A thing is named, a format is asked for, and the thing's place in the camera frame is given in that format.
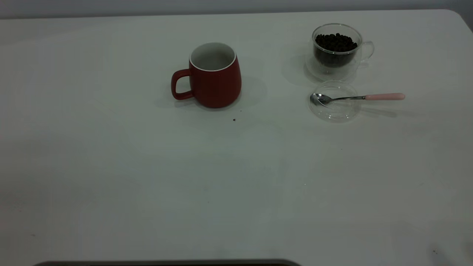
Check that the red ceramic mug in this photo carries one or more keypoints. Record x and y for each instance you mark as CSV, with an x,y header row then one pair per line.
x,y
218,87

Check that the dark coffee beans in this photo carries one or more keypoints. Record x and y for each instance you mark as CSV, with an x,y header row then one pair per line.
x,y
335,46

